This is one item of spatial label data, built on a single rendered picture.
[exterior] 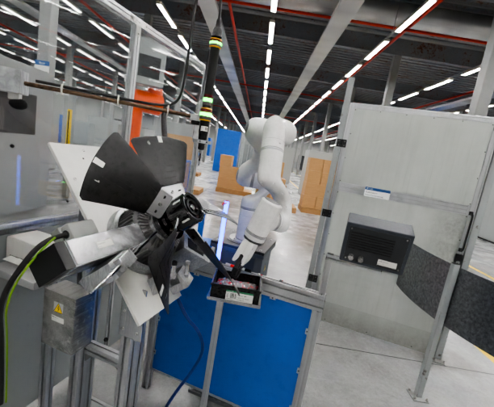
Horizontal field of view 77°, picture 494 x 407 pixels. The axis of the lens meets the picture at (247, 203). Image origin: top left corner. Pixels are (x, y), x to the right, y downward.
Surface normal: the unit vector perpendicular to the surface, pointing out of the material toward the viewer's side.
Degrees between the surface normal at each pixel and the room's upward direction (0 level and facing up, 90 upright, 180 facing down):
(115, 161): 76
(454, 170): 90
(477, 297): 90
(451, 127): 91
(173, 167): 48
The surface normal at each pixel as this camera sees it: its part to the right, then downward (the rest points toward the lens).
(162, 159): 0.33, -0.47
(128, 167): 0.75, 0.04
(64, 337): -0.33, 0.10
